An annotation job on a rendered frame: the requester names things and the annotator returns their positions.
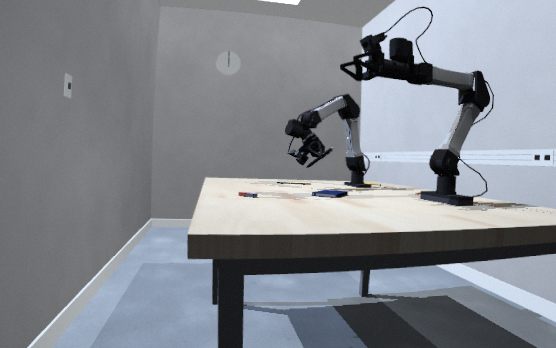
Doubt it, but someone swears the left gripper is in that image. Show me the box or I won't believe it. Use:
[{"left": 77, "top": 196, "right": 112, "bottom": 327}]
[{"left": 340, "top": 33, "right": 396, "bottom": 81}]

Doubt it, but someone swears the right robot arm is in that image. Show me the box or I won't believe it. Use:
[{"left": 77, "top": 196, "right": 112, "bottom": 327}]
[{"left": 285, "top": 94, "right": 371, "bottom": 187}]

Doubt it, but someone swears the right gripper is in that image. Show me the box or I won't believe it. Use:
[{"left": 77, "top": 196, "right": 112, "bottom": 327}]
[{"left": 298, "top": 132, "right": 325, "bottom": 157}]

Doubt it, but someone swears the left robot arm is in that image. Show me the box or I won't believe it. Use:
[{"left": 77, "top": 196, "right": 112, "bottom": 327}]
[{"left": 389, "top": 38, "right": 490, "bottom": 200}]

